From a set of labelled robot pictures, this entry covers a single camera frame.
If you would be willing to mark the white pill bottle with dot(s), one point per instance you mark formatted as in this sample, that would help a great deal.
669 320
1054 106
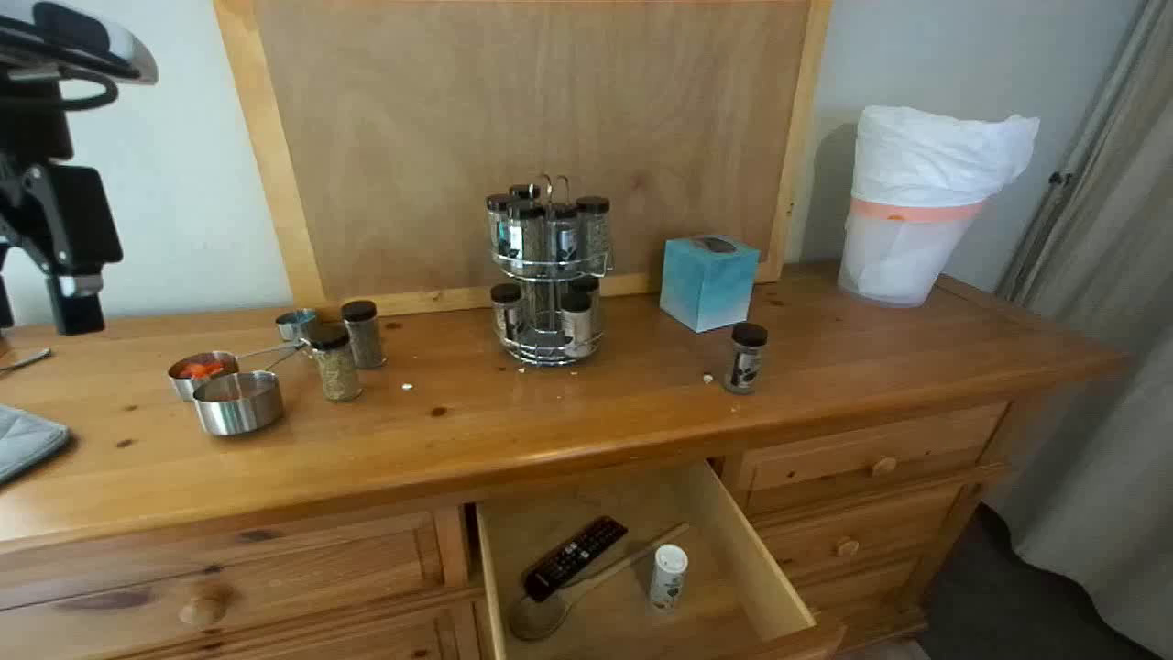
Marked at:
669 574

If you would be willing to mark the gray quilted oven mat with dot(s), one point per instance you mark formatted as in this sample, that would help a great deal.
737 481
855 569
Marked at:
29 440

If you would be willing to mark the white lined trash bin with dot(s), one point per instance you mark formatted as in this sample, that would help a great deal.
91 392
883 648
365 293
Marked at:
919 184

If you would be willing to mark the large wooden backboard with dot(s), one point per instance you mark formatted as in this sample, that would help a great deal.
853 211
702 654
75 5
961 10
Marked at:
378 129

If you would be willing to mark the black remote control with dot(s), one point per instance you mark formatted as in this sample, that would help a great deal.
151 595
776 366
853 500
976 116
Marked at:
569 560

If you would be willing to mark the spice jar with black lid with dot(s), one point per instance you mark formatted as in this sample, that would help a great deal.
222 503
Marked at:
330 358

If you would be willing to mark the small steel measuring cup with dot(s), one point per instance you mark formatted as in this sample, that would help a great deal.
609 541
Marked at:
295 324

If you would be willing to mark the teal tissue box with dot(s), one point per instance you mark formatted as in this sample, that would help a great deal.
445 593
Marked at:
708 278

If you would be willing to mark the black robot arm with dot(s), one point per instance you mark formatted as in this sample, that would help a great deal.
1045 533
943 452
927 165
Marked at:
52 63

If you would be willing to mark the dark spice jar behind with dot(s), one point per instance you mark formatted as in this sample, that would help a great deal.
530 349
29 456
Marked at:
365 333

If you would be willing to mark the chrome rotating spice rack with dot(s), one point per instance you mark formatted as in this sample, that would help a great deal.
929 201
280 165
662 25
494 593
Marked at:
553 250

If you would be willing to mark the steel cup with candy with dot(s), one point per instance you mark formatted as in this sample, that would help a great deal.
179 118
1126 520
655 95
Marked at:
201 366

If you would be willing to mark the lone black-lidded spice jar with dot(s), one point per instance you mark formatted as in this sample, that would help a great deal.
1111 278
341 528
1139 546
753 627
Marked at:
750 340

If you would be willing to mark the empty steel measuring cup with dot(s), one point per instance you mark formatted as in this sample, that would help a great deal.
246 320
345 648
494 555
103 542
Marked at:
244 398

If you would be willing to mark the pine wooden dresser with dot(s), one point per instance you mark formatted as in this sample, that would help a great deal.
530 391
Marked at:
349 528

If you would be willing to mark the open wooden drawer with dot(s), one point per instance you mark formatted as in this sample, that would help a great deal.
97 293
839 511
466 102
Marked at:
736 599

